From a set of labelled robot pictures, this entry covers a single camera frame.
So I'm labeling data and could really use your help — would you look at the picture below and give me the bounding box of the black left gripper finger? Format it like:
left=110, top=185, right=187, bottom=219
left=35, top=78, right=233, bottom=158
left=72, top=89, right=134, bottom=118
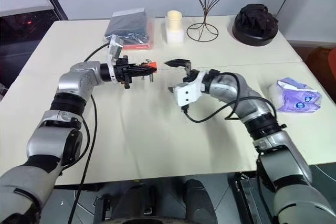
left=129, top=69, right=158, bottom=77
left=129, top=62, right=156, bottom=71

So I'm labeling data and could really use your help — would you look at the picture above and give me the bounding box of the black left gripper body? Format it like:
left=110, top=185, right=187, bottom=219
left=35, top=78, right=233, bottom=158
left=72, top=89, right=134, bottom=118
left=114, top=55, right=136, bottom=90

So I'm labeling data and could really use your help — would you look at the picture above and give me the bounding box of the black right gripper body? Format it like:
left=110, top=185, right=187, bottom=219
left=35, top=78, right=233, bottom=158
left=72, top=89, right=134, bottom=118
left=182, top=61, right=202, bottom=83

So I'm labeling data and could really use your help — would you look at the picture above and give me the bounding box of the red hex key holder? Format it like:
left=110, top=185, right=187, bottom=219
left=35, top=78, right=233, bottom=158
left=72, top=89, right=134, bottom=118
left=142, top=60, right=159, bottom=74

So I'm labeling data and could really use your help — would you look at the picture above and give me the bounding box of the red flat package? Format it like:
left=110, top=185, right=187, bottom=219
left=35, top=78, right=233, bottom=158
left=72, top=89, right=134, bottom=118
left=121, top=21, right=155, bottom=51

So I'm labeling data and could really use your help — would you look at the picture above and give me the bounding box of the white small box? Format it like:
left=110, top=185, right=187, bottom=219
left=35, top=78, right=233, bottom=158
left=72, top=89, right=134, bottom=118
left=165, top=27, right=185, bottom=45

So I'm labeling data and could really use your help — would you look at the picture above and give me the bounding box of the bagged folded dark clothing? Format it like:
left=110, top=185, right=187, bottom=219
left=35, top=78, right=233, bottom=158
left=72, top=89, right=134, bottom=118
left=104, top=7, right=154, bottom=46

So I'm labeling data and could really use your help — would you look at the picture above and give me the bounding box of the black round stand base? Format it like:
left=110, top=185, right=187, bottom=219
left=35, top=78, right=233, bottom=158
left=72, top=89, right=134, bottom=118
left=232, top=20, right=278, bottom=47

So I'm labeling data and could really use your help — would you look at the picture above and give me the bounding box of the black crumpled hat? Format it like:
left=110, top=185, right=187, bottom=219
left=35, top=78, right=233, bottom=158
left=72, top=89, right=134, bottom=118
left=235, top=3, right=279, bottom=37

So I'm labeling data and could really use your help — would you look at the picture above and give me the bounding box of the purple tissue pack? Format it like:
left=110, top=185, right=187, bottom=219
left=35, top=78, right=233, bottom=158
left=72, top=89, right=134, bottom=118
left=268, top=77, right=323, bottom=113

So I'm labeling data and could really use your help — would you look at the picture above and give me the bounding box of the dark rounded shape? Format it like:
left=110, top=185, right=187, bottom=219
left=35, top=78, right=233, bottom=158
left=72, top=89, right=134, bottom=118
left=111, top=182, right=160, bottom=224
left=183, top=178, right=219, bottom=224

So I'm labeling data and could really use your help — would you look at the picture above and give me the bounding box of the orange object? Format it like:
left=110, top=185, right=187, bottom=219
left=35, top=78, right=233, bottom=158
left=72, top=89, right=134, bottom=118
left=305, top=46, right=336, bottom=78

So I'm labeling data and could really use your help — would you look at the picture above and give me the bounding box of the black equipment box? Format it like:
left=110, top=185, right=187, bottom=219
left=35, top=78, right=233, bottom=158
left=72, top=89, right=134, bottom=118
left=234, top=173, right=275, bottom=224

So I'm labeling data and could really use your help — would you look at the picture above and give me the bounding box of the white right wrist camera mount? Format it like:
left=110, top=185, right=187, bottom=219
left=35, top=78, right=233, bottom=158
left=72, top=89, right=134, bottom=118
left=172, top=71, right=209, bottom=108

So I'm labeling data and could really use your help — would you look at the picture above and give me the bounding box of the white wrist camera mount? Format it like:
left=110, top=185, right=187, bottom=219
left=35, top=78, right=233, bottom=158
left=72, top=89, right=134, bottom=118
left=104, top=34, right=125, bottom=84
left=172, top=71, right=209, bottom=108

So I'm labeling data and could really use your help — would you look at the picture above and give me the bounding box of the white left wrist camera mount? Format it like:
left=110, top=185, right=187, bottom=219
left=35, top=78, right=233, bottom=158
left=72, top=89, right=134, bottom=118
left=104, top=34, right=125, bottom=84

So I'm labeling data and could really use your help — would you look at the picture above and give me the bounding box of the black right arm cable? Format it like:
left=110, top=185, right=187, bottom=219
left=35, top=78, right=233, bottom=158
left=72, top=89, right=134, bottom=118
left=180, top=71, right=277, bottom=124

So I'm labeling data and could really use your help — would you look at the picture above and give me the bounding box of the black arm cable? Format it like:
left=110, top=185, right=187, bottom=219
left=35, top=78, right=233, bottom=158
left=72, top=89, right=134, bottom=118
left=180, top=71, right=277, bottom=124
left=68, top=43, right=111, bottom=224

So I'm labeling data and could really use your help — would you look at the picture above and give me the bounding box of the dark wire hat stand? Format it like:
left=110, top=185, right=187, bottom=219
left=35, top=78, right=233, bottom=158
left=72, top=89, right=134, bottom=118
left=186, top=0, right=235, bottom=42

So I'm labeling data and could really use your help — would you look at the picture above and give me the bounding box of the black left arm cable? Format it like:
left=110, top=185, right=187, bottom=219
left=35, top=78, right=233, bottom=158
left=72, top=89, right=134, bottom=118
left=68, top=43, right=111, bottom=224

